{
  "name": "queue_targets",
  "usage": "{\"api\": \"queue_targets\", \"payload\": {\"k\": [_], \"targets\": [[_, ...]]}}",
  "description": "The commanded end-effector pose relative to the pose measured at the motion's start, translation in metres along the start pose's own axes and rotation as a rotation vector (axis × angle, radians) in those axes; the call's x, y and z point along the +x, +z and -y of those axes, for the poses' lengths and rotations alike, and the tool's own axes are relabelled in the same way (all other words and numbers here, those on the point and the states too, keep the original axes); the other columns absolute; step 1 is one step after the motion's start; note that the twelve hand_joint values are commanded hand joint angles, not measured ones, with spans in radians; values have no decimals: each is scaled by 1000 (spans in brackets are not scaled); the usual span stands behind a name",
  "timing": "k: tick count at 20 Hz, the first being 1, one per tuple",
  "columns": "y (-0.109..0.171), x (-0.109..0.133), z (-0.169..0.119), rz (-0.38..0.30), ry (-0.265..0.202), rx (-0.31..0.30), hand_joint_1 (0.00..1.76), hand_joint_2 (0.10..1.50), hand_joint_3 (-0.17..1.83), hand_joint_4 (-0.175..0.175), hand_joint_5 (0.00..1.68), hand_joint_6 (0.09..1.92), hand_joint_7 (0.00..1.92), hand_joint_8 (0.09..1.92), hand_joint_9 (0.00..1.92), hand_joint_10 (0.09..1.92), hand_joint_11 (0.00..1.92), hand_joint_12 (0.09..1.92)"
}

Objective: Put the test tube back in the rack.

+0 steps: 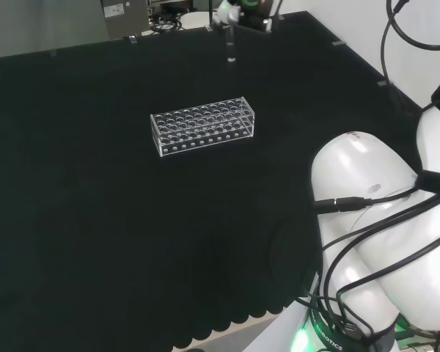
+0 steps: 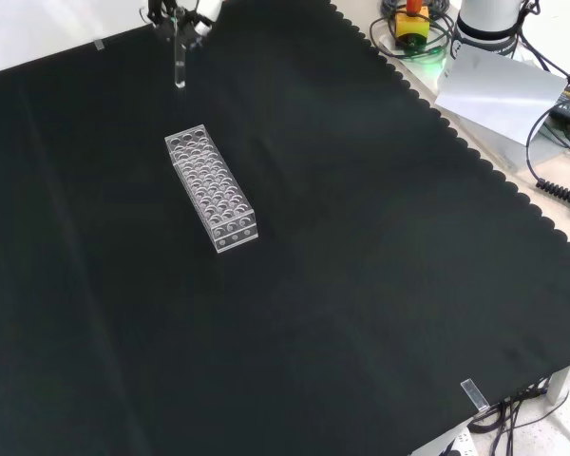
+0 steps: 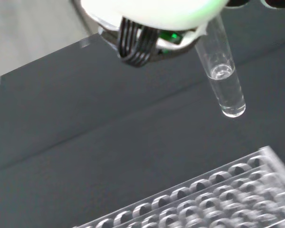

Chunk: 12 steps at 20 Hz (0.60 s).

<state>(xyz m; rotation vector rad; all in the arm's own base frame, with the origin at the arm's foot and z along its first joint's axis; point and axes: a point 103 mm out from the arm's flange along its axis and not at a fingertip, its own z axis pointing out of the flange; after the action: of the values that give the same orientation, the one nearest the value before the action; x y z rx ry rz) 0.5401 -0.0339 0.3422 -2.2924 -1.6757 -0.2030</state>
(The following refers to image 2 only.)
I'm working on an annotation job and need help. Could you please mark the pale board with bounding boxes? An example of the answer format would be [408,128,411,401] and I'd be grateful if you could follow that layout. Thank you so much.
[433,44,570,146]

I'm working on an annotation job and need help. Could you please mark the white power strip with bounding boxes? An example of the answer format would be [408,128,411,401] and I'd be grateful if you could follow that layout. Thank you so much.
[435,426,475,456]

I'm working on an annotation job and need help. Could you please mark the tangled black floor cables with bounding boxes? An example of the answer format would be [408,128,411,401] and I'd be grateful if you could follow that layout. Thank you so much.
[468,360,570,456]

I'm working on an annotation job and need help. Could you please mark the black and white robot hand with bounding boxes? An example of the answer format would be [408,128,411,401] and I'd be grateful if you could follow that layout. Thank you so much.
[140,0,224,53]

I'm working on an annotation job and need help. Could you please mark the black bench cloth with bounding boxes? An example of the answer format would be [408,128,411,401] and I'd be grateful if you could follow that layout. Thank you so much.
[0,0,570,456]

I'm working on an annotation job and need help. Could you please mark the clear plastic test tube rack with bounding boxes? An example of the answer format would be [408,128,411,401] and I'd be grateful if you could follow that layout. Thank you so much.
[163,123,259,255]

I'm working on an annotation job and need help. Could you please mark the clear glass test tube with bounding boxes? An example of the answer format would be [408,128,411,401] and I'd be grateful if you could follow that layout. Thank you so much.
[173,6,188,90]

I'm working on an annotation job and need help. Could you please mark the yellow stop button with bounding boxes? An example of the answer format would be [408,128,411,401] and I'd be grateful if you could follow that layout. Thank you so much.
[392,0,431,49]

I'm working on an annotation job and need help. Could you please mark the black cable with ribbed sleeve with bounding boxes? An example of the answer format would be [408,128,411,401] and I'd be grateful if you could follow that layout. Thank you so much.
[524,105,570,220]

